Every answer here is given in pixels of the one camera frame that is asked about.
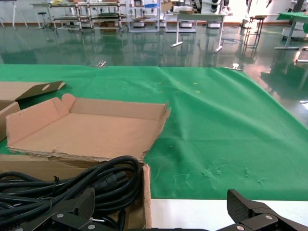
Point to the small open cardboard box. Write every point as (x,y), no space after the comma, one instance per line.
(166,6)

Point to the black round stool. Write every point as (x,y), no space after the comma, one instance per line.
(42,14)

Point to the large white robot base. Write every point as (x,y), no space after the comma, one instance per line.
(298,33)

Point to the flat cardboard box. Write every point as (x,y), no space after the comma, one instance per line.
(186,11)

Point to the white frame table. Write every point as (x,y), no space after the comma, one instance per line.
(202,15)

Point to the green topped table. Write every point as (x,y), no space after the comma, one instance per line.
(293,16)

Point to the white shelf rack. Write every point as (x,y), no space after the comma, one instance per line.
(144,18)

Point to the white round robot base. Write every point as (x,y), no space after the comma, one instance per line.
(188,24)
(138,24)
(214,25)

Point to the cardboard box with torn lid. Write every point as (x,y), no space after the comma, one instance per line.
(96,134)

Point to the brown metal stand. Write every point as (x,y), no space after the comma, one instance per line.
(256,17)

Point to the metal cloth clamp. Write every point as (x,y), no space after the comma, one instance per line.
(234,67)
(99,64)

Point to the cardboard box with slotted lid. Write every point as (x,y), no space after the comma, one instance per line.
(9,91)

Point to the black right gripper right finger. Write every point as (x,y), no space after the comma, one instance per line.
(240,207)

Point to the green table cloth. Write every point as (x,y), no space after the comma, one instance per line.
(216,120)

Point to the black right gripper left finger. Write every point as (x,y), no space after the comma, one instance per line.
(81,204)

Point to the metal shelf rack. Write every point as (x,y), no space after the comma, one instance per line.
(69,19)
(108,17)

